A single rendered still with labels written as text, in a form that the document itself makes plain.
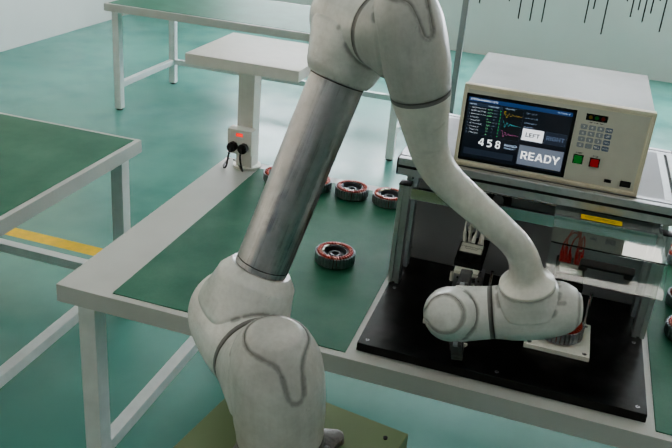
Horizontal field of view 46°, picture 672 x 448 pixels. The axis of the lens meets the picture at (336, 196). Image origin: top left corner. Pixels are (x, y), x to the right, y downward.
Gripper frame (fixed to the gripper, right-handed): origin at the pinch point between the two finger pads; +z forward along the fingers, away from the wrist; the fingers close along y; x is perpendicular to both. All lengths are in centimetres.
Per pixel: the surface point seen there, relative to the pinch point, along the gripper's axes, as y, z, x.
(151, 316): -11, -8, 74
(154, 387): -37, 49, 97
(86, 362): -27, 6, 98
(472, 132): 43.7, 2.5, 3.4
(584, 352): -4.8, 8.1, -27.8
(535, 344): -4.6, 6.7, -16.7
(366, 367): -14.8, -7.9, 19.7
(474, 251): 15.6, 11.0, 0.2
